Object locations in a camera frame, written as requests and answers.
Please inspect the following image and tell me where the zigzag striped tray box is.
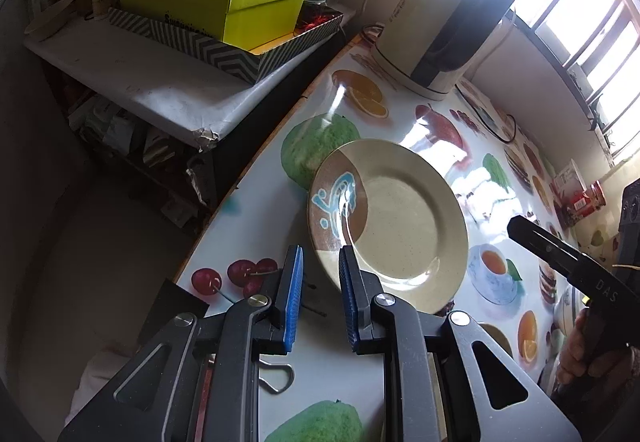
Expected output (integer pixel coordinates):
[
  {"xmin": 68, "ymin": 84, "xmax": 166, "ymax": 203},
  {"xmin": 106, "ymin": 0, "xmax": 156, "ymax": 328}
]
[{"xmin": 107, "ymin": 6, "xmax": 345, "ymax": 86}]

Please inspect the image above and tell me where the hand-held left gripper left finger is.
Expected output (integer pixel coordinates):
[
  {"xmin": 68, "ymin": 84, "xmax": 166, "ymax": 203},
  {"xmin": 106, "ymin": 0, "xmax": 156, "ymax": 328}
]
[{"xmin": 57, "ymin": 245, "xmax": 306, "ymax": 442}]

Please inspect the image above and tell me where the white side table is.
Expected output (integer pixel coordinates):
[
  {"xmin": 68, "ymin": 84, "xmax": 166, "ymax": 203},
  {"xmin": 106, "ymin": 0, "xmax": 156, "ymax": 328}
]
[{"xmin": 22, "ymin": 12, "xmax": 351, "ymax": 154}]

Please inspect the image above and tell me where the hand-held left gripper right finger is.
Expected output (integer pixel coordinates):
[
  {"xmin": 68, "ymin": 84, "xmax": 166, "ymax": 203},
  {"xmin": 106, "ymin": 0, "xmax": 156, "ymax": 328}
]
[{"xmin": 339, "ymin": 245, "xmax": 583, "ymax": 442}]

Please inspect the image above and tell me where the person's right hand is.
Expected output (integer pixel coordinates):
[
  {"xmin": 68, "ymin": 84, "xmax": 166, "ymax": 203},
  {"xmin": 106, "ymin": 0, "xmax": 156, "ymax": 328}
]
[{"xmin": 557, "ymin": 309, "xmax": 601, "ymax": 388}]

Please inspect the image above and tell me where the white red carton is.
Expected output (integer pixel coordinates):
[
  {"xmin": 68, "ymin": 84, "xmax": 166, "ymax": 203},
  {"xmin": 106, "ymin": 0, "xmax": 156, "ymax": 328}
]
[{"xmin": 551, "ymin": 158, "xmax": 587, "ymax": 203}]

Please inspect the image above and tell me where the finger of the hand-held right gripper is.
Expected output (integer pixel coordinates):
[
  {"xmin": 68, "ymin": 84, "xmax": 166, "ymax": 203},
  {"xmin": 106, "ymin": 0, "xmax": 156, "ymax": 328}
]
[{"xmin": 507, "ymin": 215, "xmax": 593, "ymax": 270}]

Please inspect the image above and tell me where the beige brown ceramic plate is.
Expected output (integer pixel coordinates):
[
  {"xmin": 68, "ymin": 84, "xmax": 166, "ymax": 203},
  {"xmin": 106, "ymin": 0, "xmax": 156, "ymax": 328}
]
[{"xmin": 307, "ymin": 138, "xmax": 469, "ymax": 315}]

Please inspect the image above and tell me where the glass jar with dark lid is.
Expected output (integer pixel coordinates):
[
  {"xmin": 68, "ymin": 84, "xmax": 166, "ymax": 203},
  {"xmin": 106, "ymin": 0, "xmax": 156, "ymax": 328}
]
[{"xmin": 295, "ymin": 0, "xmax": 329, "ymax": 30}]

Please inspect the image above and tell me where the black power cord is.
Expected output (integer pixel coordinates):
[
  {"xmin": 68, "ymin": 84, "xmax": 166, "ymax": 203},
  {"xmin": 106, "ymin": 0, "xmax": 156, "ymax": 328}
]
[{"xmin": 456, "ymin": 81, "xmax": 518, "ymax": 143}]

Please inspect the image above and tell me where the white black electric kettle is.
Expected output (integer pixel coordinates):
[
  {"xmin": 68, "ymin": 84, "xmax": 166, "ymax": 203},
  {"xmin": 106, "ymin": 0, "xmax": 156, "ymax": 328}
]
[{"xmin": 369, "ymin": 0, "xmax": 522, "ymax": 100}]

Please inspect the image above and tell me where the white patterned bowl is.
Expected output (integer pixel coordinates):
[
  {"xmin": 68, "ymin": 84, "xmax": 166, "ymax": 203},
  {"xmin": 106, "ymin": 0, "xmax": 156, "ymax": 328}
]
[{"xmin": 552, "ymin": 285, "xmax": 586, "ymax": 340}]

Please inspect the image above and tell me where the red label jar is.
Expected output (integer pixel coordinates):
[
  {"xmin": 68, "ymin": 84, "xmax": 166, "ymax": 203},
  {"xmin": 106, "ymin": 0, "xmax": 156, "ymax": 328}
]
[{"xmin": 570, "ymin": 181, "xmax": 607, "ymax": 223}]

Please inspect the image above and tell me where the beige wooden dish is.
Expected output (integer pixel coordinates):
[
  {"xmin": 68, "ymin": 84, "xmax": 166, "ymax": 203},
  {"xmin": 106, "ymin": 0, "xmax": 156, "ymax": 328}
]
[{"xmin": 24, "ymin": 0, "xmax": 76, "ymax": 42}]

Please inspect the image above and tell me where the fruit print tablecloth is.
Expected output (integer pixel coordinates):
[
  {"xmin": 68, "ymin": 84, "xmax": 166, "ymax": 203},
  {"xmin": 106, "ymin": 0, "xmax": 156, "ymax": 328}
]
[{"xmin": 172, "ymin": 37, "xmax": 581, "ymax": 442}]

